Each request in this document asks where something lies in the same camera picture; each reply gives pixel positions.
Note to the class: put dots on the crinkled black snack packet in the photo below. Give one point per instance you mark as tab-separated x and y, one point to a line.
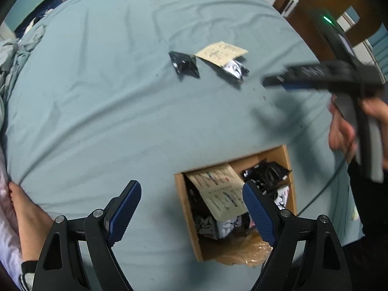
183	65

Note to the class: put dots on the person's left foot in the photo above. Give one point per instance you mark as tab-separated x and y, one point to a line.
30	227

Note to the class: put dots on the pink cloth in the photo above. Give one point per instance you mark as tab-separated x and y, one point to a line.
7	218

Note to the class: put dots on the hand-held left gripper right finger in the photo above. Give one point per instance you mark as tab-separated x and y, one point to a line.
260	215

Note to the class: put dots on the person's right hand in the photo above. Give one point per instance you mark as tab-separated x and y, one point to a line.
341	133

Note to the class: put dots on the teal bed sheet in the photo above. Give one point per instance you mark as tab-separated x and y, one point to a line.
106	112

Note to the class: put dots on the cardboard box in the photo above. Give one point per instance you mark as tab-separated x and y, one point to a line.
197	233

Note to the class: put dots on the person's right forearm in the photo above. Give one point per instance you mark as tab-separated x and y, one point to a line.
372	212

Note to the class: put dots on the beige snack packet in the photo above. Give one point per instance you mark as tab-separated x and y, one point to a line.
212	177
227	201
218	51

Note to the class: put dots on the dark framed picture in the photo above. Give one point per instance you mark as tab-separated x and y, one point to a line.
39	15

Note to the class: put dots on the silver printed snack packet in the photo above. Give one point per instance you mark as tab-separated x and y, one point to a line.
236	70

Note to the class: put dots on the pile of black snack packets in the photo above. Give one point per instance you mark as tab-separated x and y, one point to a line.
266	172

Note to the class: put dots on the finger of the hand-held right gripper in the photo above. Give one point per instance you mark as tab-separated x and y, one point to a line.
298	85

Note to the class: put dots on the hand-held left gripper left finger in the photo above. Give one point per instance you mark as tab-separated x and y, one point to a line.
124	215

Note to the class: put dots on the crumpled grey blanket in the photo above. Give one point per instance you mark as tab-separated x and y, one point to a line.
15	60

